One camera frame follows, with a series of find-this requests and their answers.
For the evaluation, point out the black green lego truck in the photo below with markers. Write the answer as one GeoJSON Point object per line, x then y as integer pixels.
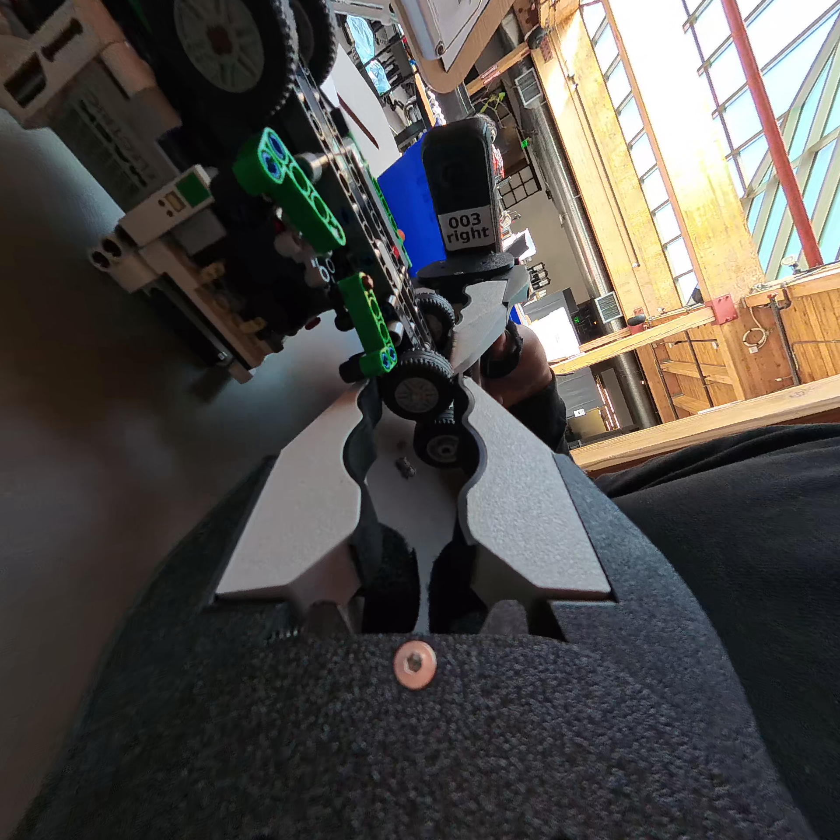
{"type": "Point", "coordinates": [295, 190]}

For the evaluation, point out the wall vent unit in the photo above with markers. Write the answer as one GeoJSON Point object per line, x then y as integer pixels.
{"type": "Point", "coordinates": [608, 307]}
{"type": "Point", "coordinates": [530, 88]}

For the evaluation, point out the instruction board on stand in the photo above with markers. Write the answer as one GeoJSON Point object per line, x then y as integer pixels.
{"type": "Point", "coordinates": [453, 79]}

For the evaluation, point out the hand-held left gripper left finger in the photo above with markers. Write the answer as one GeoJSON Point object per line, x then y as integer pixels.
{"type": "Point", "coordinates": [295, 525]}

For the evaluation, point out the blue plastic bin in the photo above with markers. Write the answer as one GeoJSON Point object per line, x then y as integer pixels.
{"type": "Point", "coordinates": [403, 197]}

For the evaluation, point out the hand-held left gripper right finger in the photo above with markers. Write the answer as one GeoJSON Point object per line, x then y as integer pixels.
{"type": "Point", "coordinates": [531, 518]}

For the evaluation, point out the person's black clothing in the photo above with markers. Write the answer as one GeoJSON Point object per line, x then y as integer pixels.
{"type": "Point", "coordinates": [754, 590]}

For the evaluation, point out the wooden ledge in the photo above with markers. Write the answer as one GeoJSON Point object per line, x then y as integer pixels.
{"type": "Point", "coordinates": [722, 420]}

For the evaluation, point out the computer monitor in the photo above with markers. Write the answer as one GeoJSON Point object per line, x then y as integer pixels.
{"type": "Point", "coordinates": [384, 75]}
{"type": "Point", "coordinates": [361, 36]}

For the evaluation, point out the person's right forearm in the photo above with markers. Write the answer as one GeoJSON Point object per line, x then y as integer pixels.
{"type": "Point", "coordinates": [544, 420]}

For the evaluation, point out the small dark lego pin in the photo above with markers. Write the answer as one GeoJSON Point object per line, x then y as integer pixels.
{"type": "Point", "coordinates": [405, 467]}

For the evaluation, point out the potted plant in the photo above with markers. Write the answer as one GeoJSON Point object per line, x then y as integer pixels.
{"type": "Point", "coordinates": [492, 105]}

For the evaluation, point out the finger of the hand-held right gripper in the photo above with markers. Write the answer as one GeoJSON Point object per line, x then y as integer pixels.
{"type": "Point", "coordinates": [489, 315]}

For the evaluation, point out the red steel column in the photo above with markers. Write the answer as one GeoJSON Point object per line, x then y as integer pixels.
{"type": "Point", "coordinates": [768, 131]}

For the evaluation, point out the white display screen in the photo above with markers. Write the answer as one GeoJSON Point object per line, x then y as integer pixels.
{"type": "Point", "coordinates": [554, 334]}

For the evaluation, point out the person's right hand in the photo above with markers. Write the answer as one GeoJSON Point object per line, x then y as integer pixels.
{"type": "Point", "coordinates": [533, 371]}

